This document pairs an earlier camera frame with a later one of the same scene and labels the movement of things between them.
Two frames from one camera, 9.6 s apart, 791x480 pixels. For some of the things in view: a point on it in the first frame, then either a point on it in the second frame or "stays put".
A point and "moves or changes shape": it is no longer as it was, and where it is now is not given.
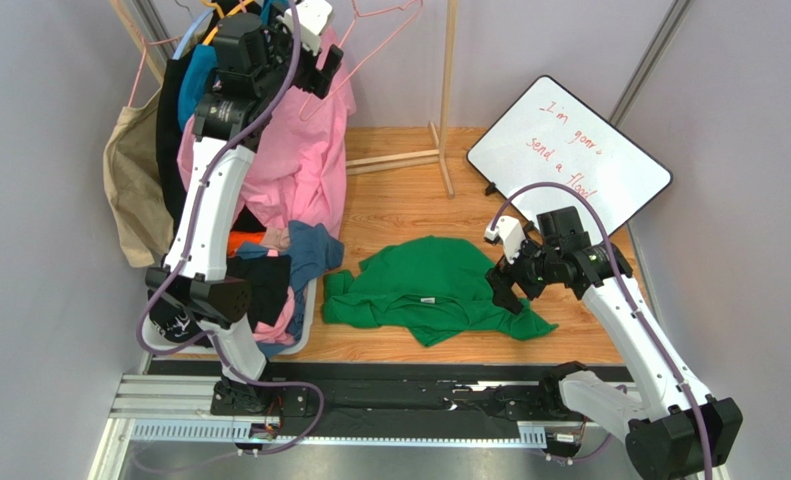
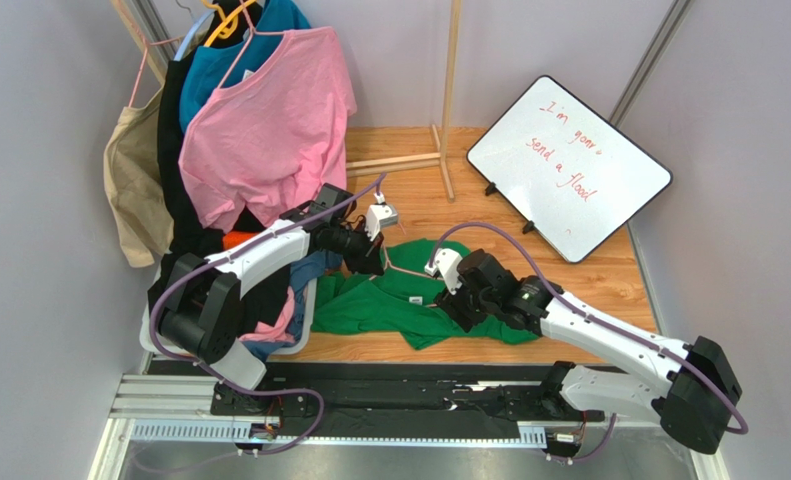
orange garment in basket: x=236 y=238 stays put
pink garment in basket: x=282 y=332 stays put
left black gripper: x=315 y=80 to x=368 y=261
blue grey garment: x=312 y=251 stays put
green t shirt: x=423 y=290 moves or changes shape
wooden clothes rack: x=443 y=149 stays put
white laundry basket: x=162 y=345 stays put
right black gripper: x=514 y=271 to x=454 y=306
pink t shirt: x=300 y=174 stays put
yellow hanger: x=215 y=29 stays put
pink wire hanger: x=370 y=59 to x=399 y=268
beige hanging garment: x=134 y=182 stays put
